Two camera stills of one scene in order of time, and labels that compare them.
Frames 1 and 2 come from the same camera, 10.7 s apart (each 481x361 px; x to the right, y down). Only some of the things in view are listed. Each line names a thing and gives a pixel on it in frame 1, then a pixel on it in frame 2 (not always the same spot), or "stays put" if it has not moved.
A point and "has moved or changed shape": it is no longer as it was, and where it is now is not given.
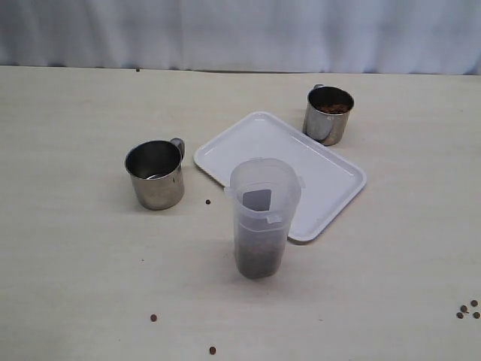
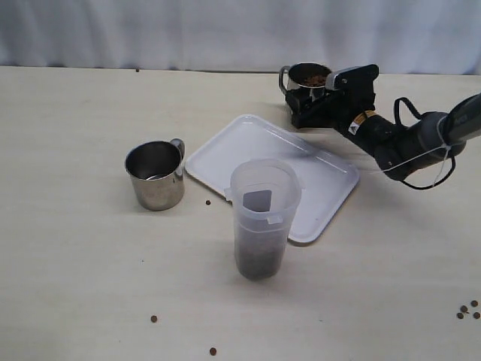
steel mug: (327, 114) has moved or changed shape
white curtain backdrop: (358, 37) stays put
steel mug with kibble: (155, 167) stays put
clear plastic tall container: (266, 191) stays put
